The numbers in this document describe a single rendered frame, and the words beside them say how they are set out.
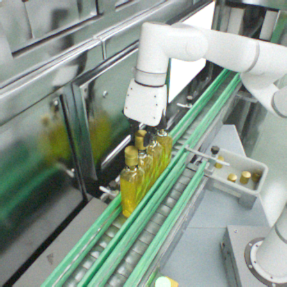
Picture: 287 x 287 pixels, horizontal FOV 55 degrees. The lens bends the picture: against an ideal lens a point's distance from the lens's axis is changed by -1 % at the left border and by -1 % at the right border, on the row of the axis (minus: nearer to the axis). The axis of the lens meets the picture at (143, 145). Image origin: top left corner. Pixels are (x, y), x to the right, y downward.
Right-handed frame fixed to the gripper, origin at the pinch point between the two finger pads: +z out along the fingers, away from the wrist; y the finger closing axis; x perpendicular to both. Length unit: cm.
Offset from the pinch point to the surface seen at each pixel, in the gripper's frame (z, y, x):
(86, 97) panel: -9.8, -11.7, -9.4
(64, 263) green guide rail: 28.0, -3.0, -26.2
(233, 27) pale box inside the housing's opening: -22, -11, 117
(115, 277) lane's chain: 34.2, 7.7, -17.8
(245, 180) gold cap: 27, 27, 43
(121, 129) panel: 5.9, -12.5, 9.4
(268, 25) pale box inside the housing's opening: -27, 8, 114
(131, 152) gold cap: 1.9, 1.1, -6.2
